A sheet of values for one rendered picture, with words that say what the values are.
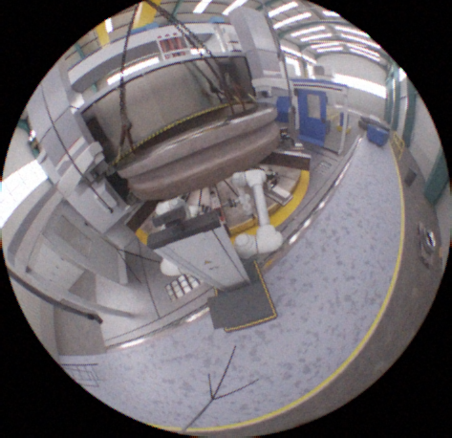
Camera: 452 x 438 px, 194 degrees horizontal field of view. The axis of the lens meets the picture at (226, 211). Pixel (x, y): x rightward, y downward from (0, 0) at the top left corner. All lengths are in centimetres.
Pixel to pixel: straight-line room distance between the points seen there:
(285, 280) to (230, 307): 113
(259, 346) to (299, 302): 87
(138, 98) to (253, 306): 543
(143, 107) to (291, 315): 603
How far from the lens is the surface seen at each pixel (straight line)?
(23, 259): 259
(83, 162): 327
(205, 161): 225
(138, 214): 357
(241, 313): 132
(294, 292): 221
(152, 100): 498
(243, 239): 101
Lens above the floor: 215
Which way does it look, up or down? 47 degrees down
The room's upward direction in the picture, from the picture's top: 21 degrees counter-clockwise
